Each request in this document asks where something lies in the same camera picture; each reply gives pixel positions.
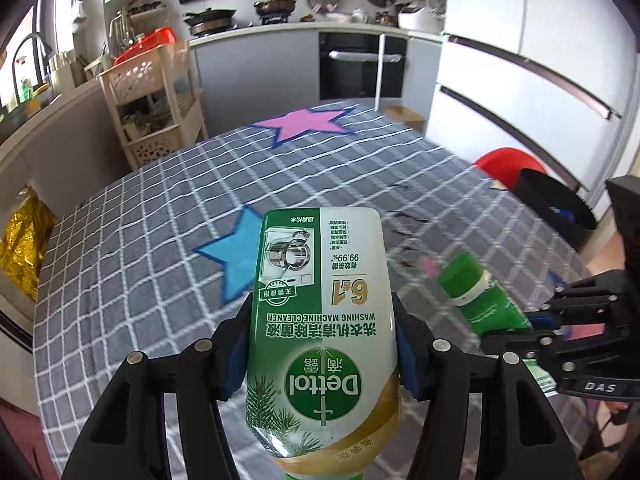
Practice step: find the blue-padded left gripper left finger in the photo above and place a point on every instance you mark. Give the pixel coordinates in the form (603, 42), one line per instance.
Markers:
(209, 372)

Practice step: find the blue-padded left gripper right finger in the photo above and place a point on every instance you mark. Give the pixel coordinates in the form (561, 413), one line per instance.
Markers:
(435, 371)

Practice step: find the green tube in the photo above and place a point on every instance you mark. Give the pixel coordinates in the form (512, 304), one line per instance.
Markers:
(480, 298)

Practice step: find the blue plastic bag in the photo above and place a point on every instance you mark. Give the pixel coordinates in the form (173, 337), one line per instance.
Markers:
(564, 213)

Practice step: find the black trash bin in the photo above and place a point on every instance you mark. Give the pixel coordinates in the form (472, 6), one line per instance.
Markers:
(540, 192)

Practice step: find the grey checkered tablecloth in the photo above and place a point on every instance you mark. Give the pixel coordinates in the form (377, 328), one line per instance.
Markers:
(122, 271)

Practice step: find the gold foil bag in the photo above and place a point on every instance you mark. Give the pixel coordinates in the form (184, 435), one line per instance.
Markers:
(24, 241)

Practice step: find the cardboard box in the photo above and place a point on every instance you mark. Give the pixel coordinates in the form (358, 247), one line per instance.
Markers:
(406, 116)

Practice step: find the beige storage trolley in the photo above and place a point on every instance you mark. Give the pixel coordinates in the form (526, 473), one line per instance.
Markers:
(154, 103)

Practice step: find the white refrigerator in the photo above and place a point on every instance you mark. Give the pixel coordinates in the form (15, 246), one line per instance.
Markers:
(556, 78)

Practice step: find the black built-in oven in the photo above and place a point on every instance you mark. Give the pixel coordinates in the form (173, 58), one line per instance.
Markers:
(348, 66)

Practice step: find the red basket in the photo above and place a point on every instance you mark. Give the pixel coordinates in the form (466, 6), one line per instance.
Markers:
(163, 35)

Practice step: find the white mop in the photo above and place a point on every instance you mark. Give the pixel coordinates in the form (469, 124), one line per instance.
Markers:
(379, 71)

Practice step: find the black wok on stove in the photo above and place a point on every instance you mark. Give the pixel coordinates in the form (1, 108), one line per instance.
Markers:
(209, 21)

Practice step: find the white rice cooker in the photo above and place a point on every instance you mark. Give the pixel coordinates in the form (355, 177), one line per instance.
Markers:
(420, 19)

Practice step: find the black faucet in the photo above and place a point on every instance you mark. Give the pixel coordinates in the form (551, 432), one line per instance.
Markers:
(29, 58)

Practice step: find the black pot on stove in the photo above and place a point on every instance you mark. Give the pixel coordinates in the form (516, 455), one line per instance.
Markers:
(274, 11)

